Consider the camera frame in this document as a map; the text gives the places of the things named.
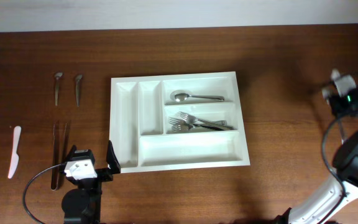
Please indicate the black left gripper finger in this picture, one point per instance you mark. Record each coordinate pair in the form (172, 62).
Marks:
(113, 163)
(70, 154)

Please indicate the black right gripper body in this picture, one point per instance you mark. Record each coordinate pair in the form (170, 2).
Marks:
(357, 99)

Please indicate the metal fork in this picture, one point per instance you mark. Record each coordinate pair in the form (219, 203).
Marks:
(190, 128)
(193, 119)
(172, 120)

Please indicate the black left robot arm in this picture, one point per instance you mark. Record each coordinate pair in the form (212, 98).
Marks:
(82, 205)

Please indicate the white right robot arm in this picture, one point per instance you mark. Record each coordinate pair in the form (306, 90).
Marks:
(341, 187)

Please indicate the white plastic knife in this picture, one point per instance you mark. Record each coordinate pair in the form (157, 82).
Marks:
(14, 156)

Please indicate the right small metal spoon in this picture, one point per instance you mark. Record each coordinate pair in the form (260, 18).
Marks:
(77, 88)

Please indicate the small metal spoon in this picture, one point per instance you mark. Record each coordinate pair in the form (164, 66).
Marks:
(77, 88)
(57, 77)

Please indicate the left small metal spoon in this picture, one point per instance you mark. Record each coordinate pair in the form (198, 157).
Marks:
(57, 77)

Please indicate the white plastic cutlery tray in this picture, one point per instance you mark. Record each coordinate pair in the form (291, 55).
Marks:
(141, 134)

